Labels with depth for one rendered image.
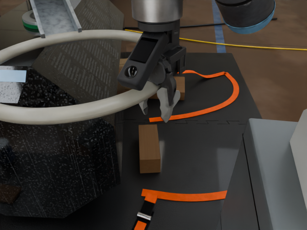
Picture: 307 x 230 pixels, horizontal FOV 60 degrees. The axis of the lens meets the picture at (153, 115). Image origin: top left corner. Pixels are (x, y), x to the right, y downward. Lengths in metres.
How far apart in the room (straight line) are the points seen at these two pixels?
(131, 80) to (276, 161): 0.34
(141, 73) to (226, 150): 1.38
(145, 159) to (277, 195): 1.05
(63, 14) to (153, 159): 0.88
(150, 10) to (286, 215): 0.41
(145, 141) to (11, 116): 1.17
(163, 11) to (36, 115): 0.27
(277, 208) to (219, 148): 1.28
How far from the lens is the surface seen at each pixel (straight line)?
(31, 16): 1.32
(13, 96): 0.95
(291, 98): 2.46
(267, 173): 0.57
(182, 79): 2.27
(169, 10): 0.47
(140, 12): 0.48
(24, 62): 0.98
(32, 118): 0.50
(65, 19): 1.01
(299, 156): 0.60
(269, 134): 0.66
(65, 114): 0.48
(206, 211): 1.48
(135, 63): 0.47
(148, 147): 1.57
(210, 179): 1.61
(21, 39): 1.17
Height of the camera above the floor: 1.26
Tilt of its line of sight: 39 degrees down
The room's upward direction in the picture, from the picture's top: straight up
